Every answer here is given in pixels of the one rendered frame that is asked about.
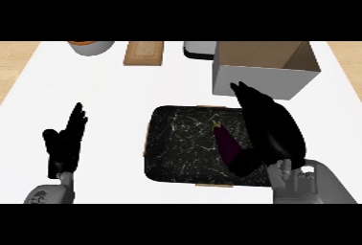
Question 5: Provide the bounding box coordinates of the brown wooden board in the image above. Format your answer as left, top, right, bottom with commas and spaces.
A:
121, 41, 166, 67

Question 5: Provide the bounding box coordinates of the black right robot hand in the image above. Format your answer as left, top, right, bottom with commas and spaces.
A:
228, 80, 309, 177

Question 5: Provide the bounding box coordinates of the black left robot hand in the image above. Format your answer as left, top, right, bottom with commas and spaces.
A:
42, 101, 89, 180

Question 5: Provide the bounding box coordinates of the grey pot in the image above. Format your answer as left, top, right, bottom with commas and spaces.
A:
67, 41, 116, 57

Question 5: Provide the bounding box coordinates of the purple eggplant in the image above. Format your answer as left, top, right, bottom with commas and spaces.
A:
210, 120, 244, 167

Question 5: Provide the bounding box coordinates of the cardboard box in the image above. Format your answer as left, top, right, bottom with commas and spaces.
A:
212, 41, 322, 101

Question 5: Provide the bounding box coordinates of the black marbled tray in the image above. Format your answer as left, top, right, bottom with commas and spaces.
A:
142, 104, 275, 189

